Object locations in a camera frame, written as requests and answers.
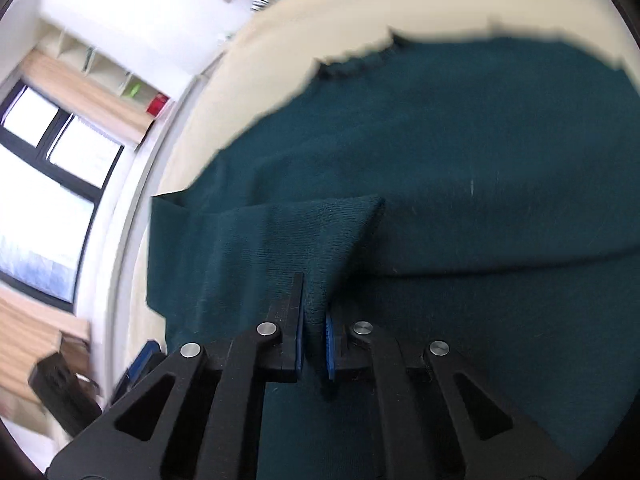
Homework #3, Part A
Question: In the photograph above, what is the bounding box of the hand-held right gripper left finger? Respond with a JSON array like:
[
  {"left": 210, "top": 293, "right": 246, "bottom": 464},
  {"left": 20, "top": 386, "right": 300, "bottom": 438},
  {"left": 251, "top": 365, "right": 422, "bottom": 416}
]
[{"left": 45, "top": 272, "right": 306, "bottom": 480}]

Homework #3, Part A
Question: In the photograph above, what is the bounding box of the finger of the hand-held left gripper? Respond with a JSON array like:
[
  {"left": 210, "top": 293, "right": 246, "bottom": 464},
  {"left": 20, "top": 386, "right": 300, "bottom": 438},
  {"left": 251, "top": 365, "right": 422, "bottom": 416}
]
[{"left": 111, "top": 340, "right": 167, "bottom": 406}]

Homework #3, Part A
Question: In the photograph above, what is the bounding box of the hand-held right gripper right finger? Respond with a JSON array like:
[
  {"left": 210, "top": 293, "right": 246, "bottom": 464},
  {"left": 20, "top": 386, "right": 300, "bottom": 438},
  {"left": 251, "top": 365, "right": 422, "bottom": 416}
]
[{"left": 325, "top": 305, "right": 587, "bottom": 480}]

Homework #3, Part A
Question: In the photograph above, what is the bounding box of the dark teal knit sweater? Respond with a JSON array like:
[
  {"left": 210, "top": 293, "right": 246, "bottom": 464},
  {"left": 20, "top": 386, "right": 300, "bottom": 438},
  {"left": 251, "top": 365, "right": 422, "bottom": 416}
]
[{"left": 145, "top": 27, "right": 640, "bottom": 480}]

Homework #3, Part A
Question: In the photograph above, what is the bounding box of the beige curtain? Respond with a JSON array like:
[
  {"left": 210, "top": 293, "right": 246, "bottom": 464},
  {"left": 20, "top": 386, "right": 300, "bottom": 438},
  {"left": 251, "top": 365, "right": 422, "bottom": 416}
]
[
  {"left": 19, "top": 49, "right": 153, "bottom": 147},
  {"left": 0, "top": 284, "right": 93, "bottom": 413}
]

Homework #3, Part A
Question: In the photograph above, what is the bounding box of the black framed window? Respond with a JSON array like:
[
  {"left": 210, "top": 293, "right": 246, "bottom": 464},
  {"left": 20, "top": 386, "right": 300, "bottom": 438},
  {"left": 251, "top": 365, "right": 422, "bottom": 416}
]
[{"left": 0, "top": 79, "right": 126, "bottom": 312}]

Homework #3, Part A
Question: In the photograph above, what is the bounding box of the red box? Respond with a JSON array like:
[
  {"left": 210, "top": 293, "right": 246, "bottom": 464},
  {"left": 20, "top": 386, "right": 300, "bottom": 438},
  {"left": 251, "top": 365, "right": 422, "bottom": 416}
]
[{"left": 145, "top": 93, "right": 171, "bottom": 117}]

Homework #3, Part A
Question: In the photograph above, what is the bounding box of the bed with cream sheet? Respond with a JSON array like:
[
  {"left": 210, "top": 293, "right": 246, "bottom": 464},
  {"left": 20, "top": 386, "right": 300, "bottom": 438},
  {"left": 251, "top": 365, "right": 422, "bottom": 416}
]
[{"left": 112, "top": 0, "right": 638, "bottom": 401}]

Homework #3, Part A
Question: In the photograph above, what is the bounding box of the white wall shelf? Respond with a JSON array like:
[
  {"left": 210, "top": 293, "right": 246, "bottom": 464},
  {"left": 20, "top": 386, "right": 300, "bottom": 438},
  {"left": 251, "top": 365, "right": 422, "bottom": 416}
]
[{"left": 36, "top": 24, "right": 175, "bottom": 117}]

